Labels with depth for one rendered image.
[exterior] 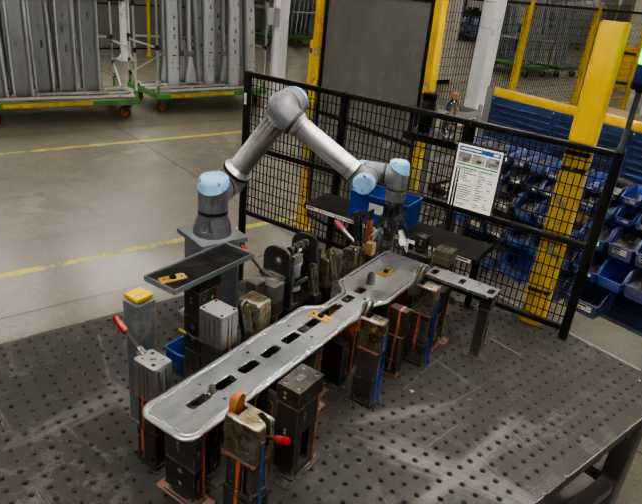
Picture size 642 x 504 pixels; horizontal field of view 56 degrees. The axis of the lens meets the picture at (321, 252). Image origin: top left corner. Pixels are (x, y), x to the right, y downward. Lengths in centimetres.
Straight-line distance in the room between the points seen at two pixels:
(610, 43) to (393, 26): 200
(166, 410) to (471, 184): 170
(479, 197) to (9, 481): 206
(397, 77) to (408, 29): 31
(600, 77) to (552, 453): 140
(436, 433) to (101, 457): 107
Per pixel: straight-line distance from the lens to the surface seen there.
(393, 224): 226
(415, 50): 415
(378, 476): 195
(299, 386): 170
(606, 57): 260
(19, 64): 852
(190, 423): 162
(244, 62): 1002
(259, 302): 196
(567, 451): 226
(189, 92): 935
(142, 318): 185
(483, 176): 274
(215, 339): 187
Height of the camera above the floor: 206
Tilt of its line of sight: 25 degrees down
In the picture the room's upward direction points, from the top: 6 degrees clockwise
